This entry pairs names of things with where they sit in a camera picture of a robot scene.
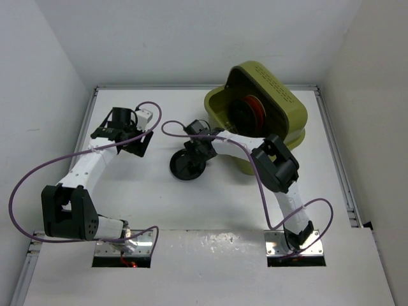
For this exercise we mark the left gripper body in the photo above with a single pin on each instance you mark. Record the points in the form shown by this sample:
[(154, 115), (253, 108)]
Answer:
[(132, 131)]

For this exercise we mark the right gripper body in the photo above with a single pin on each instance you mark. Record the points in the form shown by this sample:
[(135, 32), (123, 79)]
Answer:
[(196, 153)]

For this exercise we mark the black plate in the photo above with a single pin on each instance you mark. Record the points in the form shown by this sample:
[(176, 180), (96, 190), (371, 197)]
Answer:
[(183, 168), (238, 115)]

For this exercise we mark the orange plate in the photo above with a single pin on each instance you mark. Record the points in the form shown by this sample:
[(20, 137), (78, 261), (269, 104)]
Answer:
[(257, 112)]

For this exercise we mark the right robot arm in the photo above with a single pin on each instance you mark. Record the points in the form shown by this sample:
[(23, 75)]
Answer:
[(274, 163)]

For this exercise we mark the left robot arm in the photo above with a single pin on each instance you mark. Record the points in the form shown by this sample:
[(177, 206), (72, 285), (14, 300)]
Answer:
[(68, 211)]

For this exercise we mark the olive green dish rack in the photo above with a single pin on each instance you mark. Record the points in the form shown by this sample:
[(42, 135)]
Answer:
[(286, 115)]

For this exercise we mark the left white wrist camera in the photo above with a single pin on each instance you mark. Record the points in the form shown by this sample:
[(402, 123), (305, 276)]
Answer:
[(143, 117)]

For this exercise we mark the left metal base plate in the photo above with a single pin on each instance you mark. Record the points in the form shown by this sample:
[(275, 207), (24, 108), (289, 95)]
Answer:
[(138, 247)]

